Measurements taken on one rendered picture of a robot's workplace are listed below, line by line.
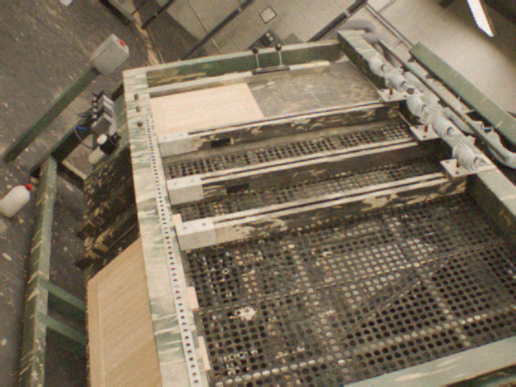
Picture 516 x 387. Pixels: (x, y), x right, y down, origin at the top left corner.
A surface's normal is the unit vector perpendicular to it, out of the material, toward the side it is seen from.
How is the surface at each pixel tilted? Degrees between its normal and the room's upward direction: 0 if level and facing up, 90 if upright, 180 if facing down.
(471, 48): 90
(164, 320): 54
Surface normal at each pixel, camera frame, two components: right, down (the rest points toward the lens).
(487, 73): -0.55, -0.42
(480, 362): -0.05, -0.79
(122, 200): 0.24, 0.58
